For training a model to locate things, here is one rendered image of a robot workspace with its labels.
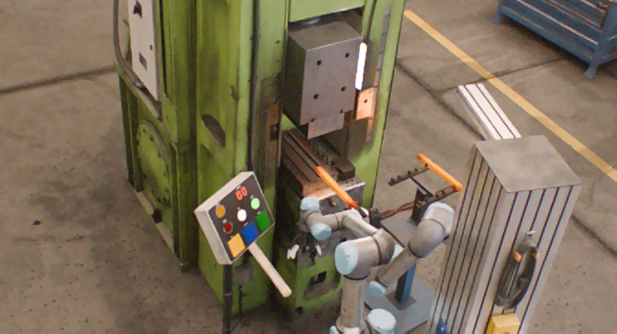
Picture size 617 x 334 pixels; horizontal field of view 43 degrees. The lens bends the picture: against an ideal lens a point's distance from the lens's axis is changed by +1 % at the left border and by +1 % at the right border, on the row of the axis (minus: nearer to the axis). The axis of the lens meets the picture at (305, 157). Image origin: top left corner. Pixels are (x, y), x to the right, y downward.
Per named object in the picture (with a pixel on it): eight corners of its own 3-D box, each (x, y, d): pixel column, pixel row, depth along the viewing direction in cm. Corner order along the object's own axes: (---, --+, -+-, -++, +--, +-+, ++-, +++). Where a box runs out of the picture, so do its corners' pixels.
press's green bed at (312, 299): (346, 301, 458) (355, 244, 429) (291, 324, 442) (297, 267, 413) (298, 241, 494) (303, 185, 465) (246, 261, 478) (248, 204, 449)
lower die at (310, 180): (335, 183, 399) (337, 171, 394) (302, 195, 390) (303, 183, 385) (294, 139, 426) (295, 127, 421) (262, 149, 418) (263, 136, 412)
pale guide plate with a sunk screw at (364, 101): (370, 116, 402) (375, 88, 391) (355, 120, 398) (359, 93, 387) (367, 114, 403) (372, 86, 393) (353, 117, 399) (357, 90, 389)
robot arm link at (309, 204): (306, 209, 327) (298, 196, 333) (304, 228, 334) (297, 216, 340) (322, 205, 329) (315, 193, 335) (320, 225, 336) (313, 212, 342)
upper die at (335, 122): (342, 128, 377) (344, 112, 371) (307, 139, 368) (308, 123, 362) (298, 84, 404) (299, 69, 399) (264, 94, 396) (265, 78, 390)
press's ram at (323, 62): (367, 105, 377) (378, 32, 352) (299, 126, 360) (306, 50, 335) (321, 63, 404) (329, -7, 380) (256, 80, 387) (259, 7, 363)
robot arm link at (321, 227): (340, 224, 324) (330, 207, 331) (315, 229, 320) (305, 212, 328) (338, 238, 329) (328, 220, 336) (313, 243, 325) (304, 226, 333)
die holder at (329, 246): (356, 244, 429) (365, 183, 402) (297, 267, 413) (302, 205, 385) (303, 184, 466) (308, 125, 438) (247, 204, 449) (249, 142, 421)
